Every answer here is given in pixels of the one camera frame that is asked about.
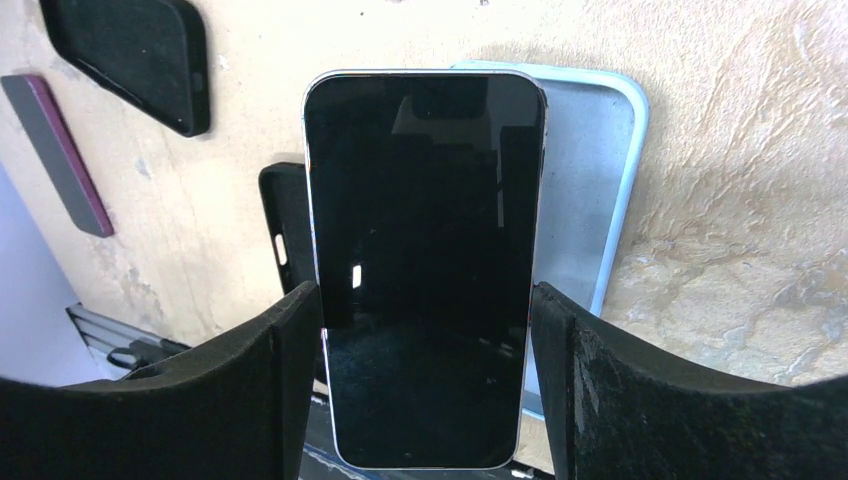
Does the black phone case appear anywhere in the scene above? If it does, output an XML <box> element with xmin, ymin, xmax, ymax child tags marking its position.
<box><xmin>40</xmin><ymin>0</ymin><xmax>212</xmax><ymax>137</ymax></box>
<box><xmin>258</xmin><ymin>162</ymin><xmax>316</xmax><ymax>294</ymax></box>

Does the aluminium frame rail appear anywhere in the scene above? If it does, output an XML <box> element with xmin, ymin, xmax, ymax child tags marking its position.
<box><xmin>66</xmin><ymin>304</ymin><xmax>190</xmax><ymax>380</ymax></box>

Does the purple edged smartphone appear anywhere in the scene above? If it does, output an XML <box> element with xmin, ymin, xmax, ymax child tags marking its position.
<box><xmin>1</xmin><ymin>74</ymin><xmax>115</xmax><ymax>238</ymax></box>

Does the black smartphone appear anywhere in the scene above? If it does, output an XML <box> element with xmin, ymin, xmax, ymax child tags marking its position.
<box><xmin>303</xmin><ymin>69</ymin><xmax>547</xmax><ymax>470</ymax></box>

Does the light blue phone case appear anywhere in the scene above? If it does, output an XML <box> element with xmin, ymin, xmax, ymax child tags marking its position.
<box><xmin>450</xmin><ymin>59</ymin><xmax>651</xmax><ymax>423</ymax></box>

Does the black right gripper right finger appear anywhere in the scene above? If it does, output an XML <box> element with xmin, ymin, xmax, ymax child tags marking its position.
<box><xmin>530</xmin><ymin>282</ymin><xmax>847</xmax><ymax>479</ymax></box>

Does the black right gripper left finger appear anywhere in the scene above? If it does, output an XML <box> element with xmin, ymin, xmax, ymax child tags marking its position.
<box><xmin>1</xmin><ymin>281</ymin><xmax>322</xmax><ymax>479</ymax></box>

